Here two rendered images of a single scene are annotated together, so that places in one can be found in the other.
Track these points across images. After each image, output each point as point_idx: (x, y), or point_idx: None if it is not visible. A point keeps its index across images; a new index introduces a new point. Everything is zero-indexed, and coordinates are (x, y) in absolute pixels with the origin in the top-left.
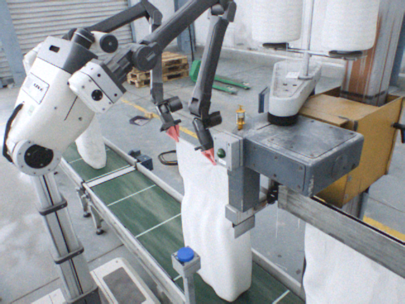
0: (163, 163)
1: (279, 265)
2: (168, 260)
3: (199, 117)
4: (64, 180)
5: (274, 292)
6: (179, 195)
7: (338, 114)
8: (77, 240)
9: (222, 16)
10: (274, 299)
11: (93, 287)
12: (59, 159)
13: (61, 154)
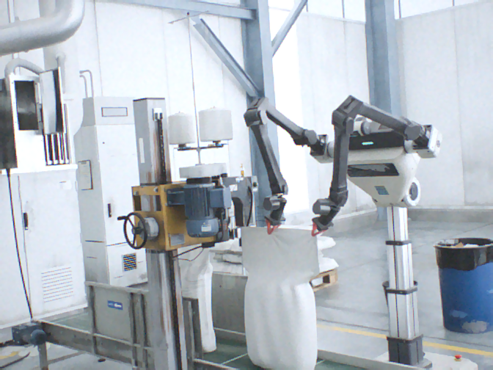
0: None
1: None
2: (339, 367)
3: (279, 194)
4: None
5: (226, 365)
6: None
7: (185, 181)
8: (397, 289)
9: (254, 121)
10: (227, 363)
11: (389, 335)
12: (372, 200)
13: (371, 197)
